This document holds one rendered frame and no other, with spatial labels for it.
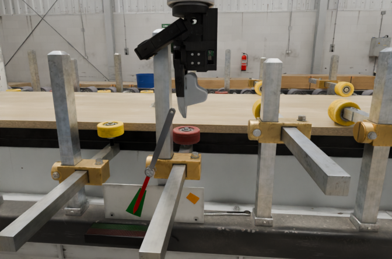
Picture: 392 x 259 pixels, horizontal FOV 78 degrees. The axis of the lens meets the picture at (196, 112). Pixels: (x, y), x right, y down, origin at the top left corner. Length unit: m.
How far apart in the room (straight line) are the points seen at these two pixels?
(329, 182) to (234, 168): 0.51
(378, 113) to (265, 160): 0.27
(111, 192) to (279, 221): 0.44
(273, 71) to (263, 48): 7.24
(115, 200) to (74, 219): 0.12
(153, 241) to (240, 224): 0.34
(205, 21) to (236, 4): 7.40
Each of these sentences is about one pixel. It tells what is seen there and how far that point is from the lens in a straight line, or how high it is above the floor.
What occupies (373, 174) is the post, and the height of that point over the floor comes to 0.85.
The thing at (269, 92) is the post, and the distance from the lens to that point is 0.57.
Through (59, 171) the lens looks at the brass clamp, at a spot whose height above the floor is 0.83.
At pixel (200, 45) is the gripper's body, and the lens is 0.45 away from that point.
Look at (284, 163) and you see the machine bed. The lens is 0.87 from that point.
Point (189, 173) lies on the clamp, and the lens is 0.61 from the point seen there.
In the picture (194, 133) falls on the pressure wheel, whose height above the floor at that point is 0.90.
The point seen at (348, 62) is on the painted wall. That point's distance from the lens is 8.60.
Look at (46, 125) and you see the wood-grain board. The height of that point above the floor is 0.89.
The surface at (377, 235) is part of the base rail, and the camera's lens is 0.78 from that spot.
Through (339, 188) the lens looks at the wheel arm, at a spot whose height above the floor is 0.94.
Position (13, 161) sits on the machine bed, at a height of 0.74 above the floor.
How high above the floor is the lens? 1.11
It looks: 13 degrees down
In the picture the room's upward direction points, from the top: straight up
